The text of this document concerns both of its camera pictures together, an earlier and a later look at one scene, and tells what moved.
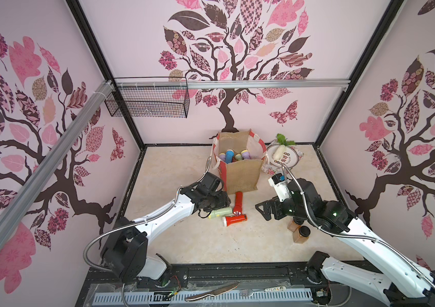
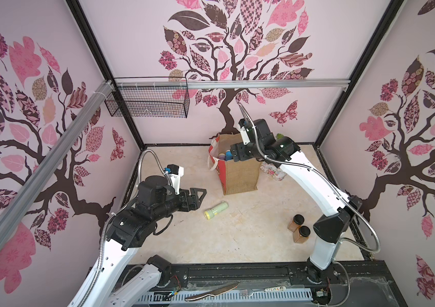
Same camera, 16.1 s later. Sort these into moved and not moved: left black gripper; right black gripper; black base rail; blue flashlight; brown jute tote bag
Moved: left black gripper; right black gripper
Not moved: blue flashlight; brown jute tote bag; black base rail
